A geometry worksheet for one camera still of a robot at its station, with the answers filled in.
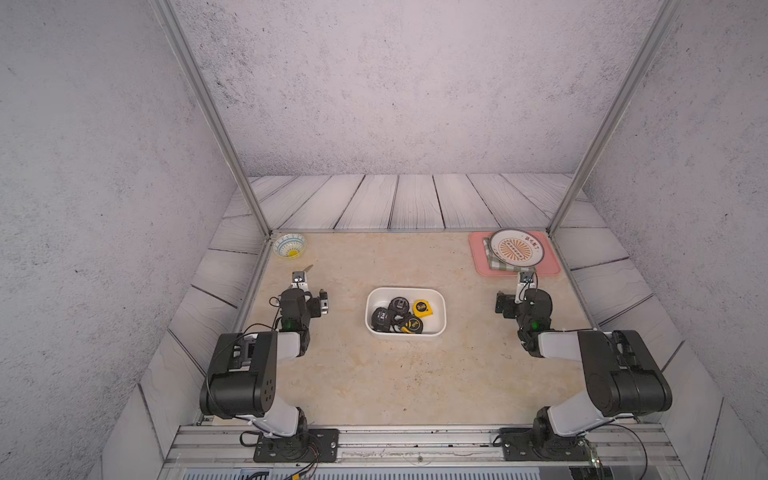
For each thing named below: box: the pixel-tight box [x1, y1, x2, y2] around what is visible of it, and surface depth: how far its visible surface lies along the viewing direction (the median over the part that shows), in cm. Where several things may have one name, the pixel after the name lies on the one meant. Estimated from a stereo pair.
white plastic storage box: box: [364, 287, 447, 337], surface depth 97 cm
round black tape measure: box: [388, 296, 410, 316], surface depth 98 cm
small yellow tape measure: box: [413, 299, 433, 318], surface depth 98 cm
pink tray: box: [469, 231, 561, 277], surface depth 114 cm
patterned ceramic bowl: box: [272, 233, 307, 259], surface depth 117 cm
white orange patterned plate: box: [489, 228, 545, 267], surface depth 117 cm
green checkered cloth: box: [483, 237, 521, 272], surface depth 111 cm
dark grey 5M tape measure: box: [371, 307, 391, 332], surface depth 94 cm
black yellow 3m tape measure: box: [401, 316, 424, 334], surface depth 93 cm
